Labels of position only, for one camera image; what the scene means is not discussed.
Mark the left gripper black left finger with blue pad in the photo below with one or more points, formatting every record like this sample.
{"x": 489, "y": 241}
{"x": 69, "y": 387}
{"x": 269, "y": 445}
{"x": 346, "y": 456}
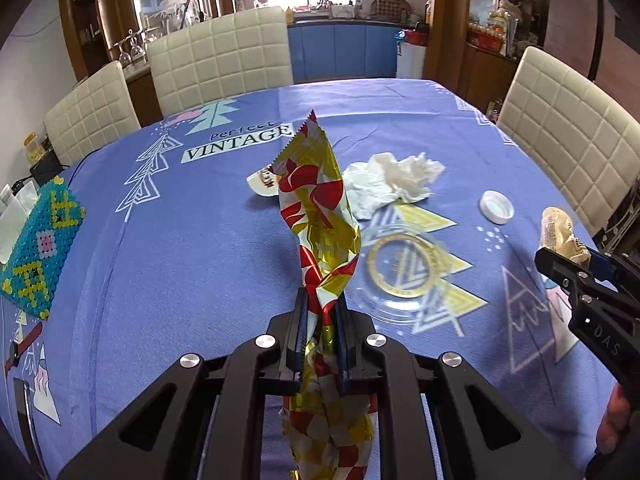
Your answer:
{"x": 202, "y": 419}

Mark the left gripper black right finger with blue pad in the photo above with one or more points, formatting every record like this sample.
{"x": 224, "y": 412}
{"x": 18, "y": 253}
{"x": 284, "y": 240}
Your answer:
{"x": 438, "y": 417}

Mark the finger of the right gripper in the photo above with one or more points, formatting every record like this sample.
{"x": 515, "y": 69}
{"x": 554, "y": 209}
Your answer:
{"x": 621, "y": 272}
{"x": 560, "y": 270}

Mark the beige wrapper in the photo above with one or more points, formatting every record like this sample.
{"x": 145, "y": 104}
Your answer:
{"x": 557, "y": 234}

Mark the white bottle cap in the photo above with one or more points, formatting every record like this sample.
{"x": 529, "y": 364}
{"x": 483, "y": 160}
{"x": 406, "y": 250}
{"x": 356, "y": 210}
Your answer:
{"x": 496, "y": 207}

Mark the red gold snack wrapper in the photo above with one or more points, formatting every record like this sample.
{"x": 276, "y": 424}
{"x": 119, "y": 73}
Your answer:
{"x": 329, "y": 432}

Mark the white tissue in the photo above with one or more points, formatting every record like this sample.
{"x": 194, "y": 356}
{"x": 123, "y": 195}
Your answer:
{"x": 384, "y": 179}

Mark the orange white small wrapper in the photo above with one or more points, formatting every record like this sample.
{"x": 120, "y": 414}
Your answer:
{"x": 263, "y": 182}

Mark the person's hand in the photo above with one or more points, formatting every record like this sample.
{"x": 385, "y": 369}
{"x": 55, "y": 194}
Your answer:
{"x": 614, "y": 422}

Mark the cream chair right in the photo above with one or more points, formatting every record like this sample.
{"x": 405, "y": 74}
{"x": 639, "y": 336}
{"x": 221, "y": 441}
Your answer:
{"x": 586, "y": 143}

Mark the cream chair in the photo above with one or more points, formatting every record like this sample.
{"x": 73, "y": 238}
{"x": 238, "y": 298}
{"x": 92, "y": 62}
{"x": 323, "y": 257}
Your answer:
{"x": 97, "y": 112}
{"x": 221, "y": 58}
{"x": 586, "y": 143}

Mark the blue printed tablecloth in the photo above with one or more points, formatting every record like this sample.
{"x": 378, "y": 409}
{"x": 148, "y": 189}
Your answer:
{"x": 178, "y": 254}

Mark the blue beaded tissue box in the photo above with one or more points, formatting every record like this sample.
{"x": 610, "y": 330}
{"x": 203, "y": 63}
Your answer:
{"x": 30, "y": 277}

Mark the brown refrigerator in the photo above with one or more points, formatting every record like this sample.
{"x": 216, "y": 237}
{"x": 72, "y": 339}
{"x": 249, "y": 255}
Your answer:
{"x": 571, "y": 37}

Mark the white bin red basket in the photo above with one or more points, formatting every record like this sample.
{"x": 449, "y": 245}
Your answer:
{"x": 411, "y": 53}

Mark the wooden shelf with goods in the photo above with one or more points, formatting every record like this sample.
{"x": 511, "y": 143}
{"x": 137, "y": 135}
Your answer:
{"x": 498, "y": 33}

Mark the blue kitchen cabinet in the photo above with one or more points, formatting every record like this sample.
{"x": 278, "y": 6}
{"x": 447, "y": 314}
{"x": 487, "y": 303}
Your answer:
{"x": 328, "y": 50}

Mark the cream chair far left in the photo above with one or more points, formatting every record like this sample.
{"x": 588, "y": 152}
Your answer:
{"x": 97, "y": 112}

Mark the cream chair middle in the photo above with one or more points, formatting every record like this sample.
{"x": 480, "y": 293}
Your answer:
{"x": 221, "y": 58}

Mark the wooden glass display cabinet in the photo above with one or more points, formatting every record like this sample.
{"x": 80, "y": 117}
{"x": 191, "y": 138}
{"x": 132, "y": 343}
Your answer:
{"x": 98, "y": 32}

